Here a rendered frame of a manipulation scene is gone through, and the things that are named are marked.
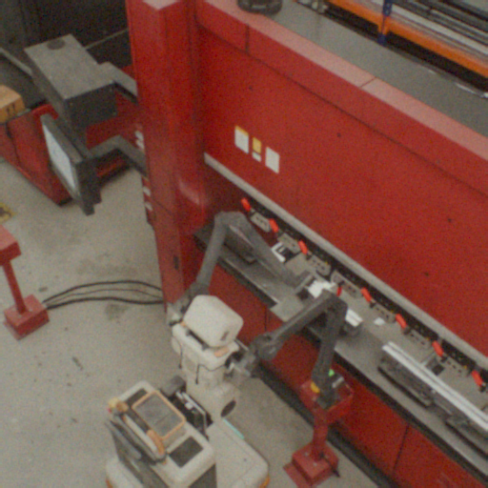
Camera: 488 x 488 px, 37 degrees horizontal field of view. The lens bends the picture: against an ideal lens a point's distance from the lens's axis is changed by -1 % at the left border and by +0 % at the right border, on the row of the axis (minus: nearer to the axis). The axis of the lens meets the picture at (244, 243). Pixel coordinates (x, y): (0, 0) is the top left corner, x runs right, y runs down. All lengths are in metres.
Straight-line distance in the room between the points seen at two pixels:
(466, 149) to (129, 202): 3.55
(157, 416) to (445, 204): 1.60
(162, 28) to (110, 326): 2.27
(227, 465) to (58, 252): 2.19
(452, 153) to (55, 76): 1.85
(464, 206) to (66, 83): 1.85
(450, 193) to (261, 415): 2.19
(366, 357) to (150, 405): 1.07
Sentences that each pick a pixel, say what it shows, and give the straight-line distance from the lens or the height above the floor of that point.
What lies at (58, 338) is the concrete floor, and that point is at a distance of 4.92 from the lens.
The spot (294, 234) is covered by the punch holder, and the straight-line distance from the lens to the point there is 3.58.
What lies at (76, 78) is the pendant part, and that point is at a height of 1.95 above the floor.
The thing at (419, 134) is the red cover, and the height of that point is 2.25.
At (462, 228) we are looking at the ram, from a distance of 2.80.
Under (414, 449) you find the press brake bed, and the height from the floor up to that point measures 0.62.
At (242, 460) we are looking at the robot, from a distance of 4.01.
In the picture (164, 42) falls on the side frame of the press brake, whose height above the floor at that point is 2.13.
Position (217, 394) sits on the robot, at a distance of 3.48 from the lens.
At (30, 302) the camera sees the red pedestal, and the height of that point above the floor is 0.12.
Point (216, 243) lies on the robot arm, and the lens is 3.33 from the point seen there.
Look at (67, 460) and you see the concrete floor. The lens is 4.44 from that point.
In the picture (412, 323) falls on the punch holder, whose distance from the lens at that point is 3.31.
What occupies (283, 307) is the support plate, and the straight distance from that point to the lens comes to 3.66.
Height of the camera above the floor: 3.86
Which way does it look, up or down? 47 degrees down
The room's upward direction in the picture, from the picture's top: straight up
